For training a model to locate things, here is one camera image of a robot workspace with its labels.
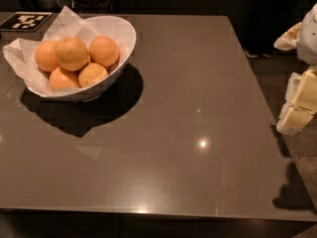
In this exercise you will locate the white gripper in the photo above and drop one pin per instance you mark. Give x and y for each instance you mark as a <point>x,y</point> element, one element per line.
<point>308,37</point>

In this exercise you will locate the orange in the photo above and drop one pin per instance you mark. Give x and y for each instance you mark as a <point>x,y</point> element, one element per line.
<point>45,56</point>
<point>91,74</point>
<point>61,78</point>
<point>71,53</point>
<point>104,50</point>

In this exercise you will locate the white ceramic bowl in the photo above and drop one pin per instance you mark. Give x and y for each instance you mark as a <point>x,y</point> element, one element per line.
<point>124,34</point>

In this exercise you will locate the white shoe of person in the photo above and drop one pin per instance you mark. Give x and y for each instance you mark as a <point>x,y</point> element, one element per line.
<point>249,55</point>

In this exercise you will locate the white paper liner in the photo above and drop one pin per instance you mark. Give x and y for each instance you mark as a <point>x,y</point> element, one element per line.
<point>20,55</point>

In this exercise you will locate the black white fiducial marker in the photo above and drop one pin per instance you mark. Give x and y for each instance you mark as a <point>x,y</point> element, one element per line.
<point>24,21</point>

